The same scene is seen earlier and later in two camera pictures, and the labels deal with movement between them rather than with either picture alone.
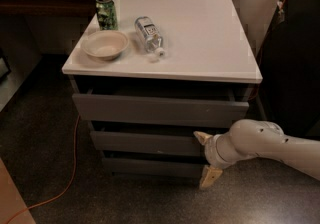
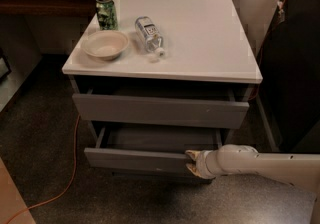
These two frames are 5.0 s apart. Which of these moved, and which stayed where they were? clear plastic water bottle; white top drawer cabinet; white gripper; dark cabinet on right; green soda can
Moved: white gripper
Stayed: clear plastic water bottle; white top drawer cabinet; dark cabinet on right; green soda can
